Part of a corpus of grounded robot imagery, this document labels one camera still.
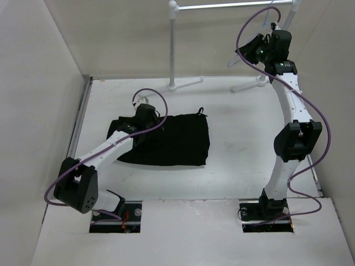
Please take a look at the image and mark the black trousers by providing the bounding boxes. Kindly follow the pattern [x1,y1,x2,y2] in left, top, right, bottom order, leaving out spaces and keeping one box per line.
[117,107,210,166]

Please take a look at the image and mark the white clothes rack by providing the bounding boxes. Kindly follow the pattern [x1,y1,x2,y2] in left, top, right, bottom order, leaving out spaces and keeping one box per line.
[157,1,301,93]

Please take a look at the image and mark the left aluminium frame rail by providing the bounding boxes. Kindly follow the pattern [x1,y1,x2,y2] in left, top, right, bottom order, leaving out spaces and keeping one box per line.
[66,75,93,157]

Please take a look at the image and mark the light blue wire hanger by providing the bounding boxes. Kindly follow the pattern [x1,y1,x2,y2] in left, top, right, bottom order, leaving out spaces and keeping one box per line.
[227,0,284,69]

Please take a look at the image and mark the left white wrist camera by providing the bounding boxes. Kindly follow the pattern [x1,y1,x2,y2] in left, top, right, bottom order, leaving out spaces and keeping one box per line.
[132,96,149,108]

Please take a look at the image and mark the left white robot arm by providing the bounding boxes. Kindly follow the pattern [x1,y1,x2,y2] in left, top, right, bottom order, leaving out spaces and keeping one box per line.
[49,104,162,221]

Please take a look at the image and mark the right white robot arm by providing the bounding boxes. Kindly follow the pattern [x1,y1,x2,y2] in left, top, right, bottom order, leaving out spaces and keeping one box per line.
[236,29,322,222]

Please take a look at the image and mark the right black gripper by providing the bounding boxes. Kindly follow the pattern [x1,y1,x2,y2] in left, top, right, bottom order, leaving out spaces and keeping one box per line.
[236,34,273,65]

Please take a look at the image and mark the right aluminium frame rail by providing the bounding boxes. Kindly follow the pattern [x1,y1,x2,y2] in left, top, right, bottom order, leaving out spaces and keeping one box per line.
[281,79,324,197]

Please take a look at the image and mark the aluminium frame rail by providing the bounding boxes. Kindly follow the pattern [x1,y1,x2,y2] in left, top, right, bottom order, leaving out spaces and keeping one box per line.
[66,75,93,157]
[281,79,324,197]

